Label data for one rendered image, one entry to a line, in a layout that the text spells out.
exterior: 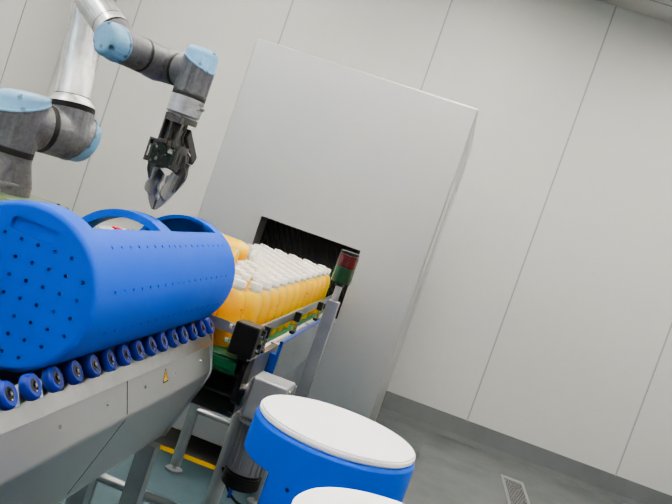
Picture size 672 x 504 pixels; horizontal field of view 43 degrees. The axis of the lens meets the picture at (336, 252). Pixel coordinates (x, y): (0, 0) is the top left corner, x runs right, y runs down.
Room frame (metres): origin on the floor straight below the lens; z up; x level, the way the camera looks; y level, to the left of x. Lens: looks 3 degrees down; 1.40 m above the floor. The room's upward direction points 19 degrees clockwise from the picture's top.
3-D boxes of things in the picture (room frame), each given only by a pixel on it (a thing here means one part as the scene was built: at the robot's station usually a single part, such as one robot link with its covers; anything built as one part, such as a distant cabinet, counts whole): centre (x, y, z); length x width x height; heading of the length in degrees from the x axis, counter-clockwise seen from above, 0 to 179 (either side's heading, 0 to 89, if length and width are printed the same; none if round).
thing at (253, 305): (2.45, 0.19, 0.99); 0.07 x 0.07 x 0.19
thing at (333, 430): (1.42, -0.10, 1.03); 0.28 x 0.28 x 0.01
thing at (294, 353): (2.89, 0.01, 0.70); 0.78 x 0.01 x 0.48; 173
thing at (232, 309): (2.40, 0.23, 0.99); 0.07 x 0.07 x 0.19
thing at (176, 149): (1.85, 0.41, 1.40); 0.09 x 0.08 x 0.12; 173
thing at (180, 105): (1.86, 0.41, 1.48); 0.08 x 0.08 x 0.05
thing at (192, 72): (1.86, 0.42, 1.56); 0.09 x 0.08 x 0.11; 57
